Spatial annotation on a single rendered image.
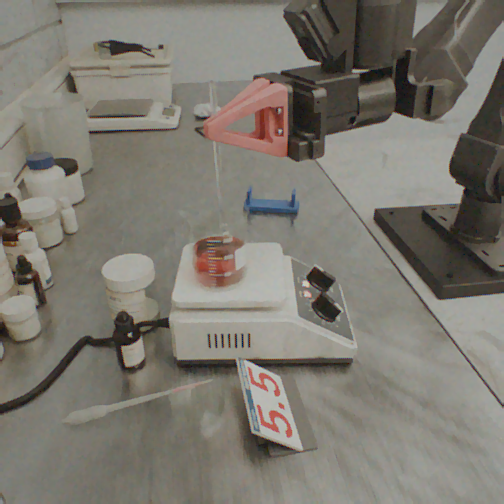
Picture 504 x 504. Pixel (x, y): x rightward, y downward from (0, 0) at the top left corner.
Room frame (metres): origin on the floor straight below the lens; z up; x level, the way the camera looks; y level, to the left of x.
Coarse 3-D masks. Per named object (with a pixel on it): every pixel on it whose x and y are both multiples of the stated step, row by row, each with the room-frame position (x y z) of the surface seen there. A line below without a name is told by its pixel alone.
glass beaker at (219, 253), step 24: (192, 216) 0.43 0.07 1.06; (216, 216) 0.45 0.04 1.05; (240, 216) 0.44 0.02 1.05; (192, 240) 0.41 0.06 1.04; (216, 240) 0.39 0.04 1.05; (240, 240) 0.41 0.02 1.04; (192, 264) 0.41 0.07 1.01; (216, 264) 0.39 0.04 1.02; (240, 264) 0.40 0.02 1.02; (216, 288) 0.39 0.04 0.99
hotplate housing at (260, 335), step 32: (288, 256) 0.50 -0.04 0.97; (288, 288) 0.43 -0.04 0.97; (160, 320) 0.42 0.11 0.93; (192, 320) 0.38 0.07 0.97; (224, 320) 0.38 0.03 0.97; (256, 320) 0.38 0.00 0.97; (288, 320) 0.38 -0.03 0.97; (192, 352) 0.37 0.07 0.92; (224, 352) 0.37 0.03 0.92; (256, 352) 0.37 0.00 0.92; (288, 352) 0.37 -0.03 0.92; (320, 352) 0.37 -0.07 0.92; (352, 352) 0.37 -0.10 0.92
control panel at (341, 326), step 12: (300, 264) 0.49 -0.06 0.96; (300, 276) 0.46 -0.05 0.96; (300, 288) 0.44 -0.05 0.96; (312, 288) 0.45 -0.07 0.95; (336, 288) 0.48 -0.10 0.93; (300, 300) 0.41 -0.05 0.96; (312, 300) 0.42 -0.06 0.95; (336, 300) 0.45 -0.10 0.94; (300, 312) 0.39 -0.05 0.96; (312, 312) 0.40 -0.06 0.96; (324, 324) 0.39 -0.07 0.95; (336, 324) 0.40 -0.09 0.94; (348, 324) 0.41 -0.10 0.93; (348, 336) 0.39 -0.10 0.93
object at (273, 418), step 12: (252, 372) 0.34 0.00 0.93; (264, 372) 0.35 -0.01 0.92; (252, 384) 0.32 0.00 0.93; (264, 384) 0.33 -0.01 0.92; (276, 384) 0.34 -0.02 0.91; (264, 396) 0.31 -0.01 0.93; (276, 396) 0.32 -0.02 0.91; (264, 408) 0.29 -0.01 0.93; (276, 408) 0.30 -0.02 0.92; (264, 420) 0.28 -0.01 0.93; (276, 420) 0.29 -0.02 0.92; (288, 420) 0.30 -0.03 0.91; (276, 432) 0.27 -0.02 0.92; (288, 432) 0.28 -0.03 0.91
